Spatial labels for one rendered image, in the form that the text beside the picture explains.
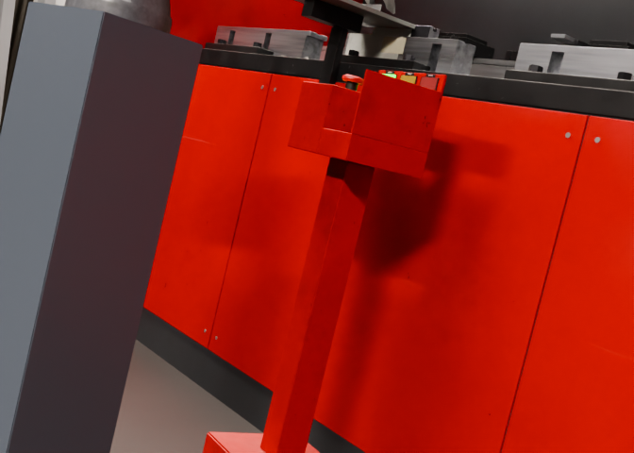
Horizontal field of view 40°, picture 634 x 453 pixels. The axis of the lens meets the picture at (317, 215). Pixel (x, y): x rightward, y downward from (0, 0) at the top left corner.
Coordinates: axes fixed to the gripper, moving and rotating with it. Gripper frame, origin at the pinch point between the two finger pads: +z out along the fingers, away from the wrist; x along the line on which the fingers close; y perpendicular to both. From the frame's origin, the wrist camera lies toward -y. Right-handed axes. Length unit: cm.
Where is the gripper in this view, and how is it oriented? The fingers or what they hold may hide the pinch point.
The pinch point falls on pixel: (380, 9)
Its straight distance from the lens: 211.6
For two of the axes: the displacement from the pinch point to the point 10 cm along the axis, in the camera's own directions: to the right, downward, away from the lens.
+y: 7.5, -5.1, 4.2
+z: 3.2, 8.4, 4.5
